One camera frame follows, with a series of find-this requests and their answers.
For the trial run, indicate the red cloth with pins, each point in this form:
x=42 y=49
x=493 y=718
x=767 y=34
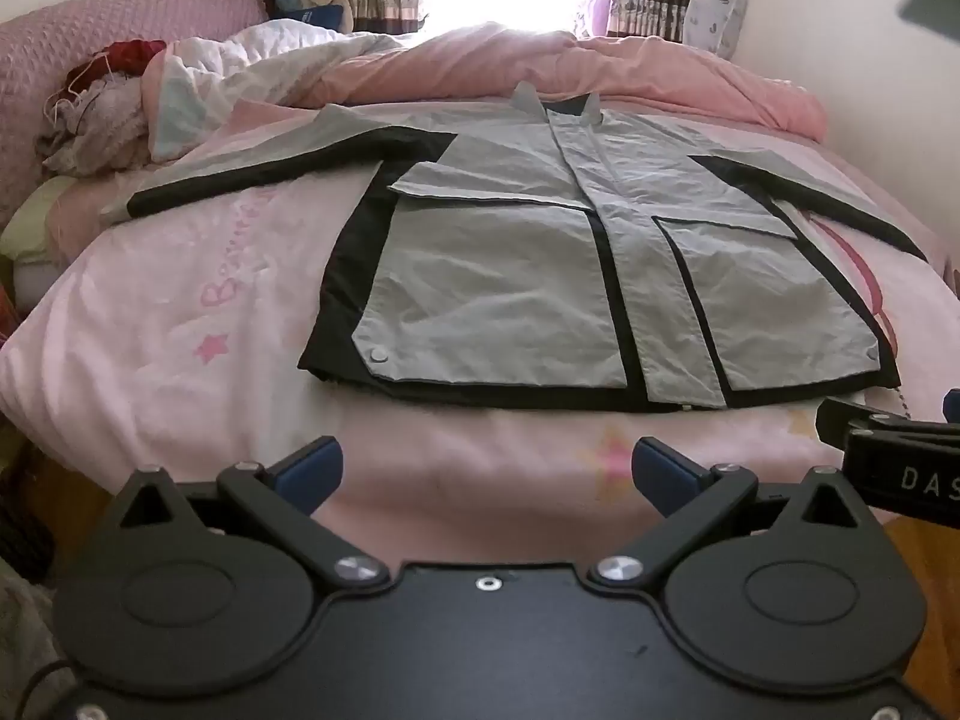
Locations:
x=127 y=56

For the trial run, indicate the white patterned pillow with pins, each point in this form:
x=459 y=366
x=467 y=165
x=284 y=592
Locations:
x=716 y=11

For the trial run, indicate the light green pillow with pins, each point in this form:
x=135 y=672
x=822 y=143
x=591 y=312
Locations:
x=34 y=221

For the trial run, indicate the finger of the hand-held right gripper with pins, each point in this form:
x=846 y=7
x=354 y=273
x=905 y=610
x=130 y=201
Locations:
x=954 y=405
x=847 y=416

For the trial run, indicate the dark blue cloth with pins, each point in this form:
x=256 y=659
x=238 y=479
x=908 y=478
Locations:
x=319 y=19

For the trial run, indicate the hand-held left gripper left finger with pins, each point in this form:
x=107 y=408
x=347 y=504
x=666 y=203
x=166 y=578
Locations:
x=309 y=476

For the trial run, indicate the grey and black jacket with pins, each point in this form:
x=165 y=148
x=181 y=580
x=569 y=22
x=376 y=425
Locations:
x=487 y=292

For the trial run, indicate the pink duvet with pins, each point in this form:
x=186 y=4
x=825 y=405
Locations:
x=480 y=67

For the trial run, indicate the purple cloth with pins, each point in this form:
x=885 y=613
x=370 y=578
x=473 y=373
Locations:
x=596 y=11

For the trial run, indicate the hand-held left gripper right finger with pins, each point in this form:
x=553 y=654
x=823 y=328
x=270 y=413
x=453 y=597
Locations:
x=664 y=478

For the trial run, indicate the pink printed blanket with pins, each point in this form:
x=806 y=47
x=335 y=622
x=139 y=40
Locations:
x=187 y=330

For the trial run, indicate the grey crumpled clothes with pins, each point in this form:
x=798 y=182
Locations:
x=97 y=120

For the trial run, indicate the white quilted comforter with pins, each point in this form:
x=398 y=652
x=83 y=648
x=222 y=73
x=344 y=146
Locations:
x=240 y=75

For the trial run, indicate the pink quilted pillow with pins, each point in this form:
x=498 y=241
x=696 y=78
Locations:
x=67 y=22

